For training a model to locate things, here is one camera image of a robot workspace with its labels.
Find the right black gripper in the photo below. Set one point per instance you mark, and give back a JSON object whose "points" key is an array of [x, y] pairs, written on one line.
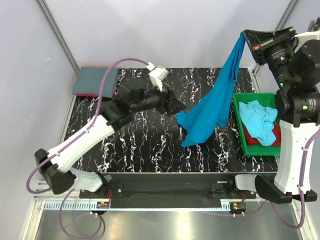
{"points": [[261, 42]]}

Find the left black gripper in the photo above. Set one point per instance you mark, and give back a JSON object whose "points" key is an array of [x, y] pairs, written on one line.
{"points": [[165, 99]]}

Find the bright blue t shirt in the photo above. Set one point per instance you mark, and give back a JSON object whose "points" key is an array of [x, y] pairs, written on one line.
{"points": [[214, 108]]}

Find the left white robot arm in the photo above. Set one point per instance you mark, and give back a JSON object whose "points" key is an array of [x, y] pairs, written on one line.
{"points": [[133, 96]]}

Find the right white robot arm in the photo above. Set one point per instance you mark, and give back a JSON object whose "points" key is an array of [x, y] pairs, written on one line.
{"points": [[294, 60]]}

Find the green plastic bin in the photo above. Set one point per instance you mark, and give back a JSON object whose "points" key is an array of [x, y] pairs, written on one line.
{"points": [[265, 99]]}

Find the light cyan t shirt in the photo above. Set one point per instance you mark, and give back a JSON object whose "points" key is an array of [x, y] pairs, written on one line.
{"points": [[258, 120]]}

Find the dark red t shirt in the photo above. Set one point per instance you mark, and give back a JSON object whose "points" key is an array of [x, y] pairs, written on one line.
{"points": [[251, 141]]}

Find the folded grey t shirt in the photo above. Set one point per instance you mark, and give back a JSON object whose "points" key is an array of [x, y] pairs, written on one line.
{"points": [[96, 81]]}

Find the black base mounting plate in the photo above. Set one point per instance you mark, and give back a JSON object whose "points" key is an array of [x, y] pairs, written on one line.
{"points": [[181, 189]]}

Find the right aluminium frame post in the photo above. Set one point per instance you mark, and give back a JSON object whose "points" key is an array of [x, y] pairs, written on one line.
{"points": [[289, 10]]}

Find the aluminium frame post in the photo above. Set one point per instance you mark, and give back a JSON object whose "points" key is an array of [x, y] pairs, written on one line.
{"points": [[58, 34], [289, 10]]}

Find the slotted grey cable duct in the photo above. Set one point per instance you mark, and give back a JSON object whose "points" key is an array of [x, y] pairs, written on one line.
{"points": [[219, 205]]}

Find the left aluminium frame post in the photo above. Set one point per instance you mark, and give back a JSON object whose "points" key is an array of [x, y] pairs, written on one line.
{"points": [[58, 34]]}

